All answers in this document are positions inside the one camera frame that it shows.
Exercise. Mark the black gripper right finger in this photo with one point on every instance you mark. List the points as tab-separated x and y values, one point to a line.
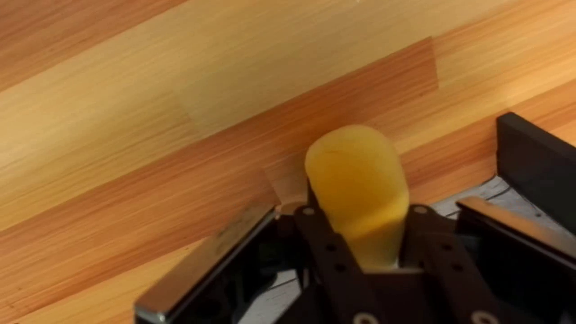
441	258

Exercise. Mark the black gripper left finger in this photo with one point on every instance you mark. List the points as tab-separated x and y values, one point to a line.
326	258

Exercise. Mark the yellow round plushie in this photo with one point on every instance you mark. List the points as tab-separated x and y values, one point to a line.
360	181

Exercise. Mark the black kitchen frame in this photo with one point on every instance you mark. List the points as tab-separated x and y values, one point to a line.
536	168

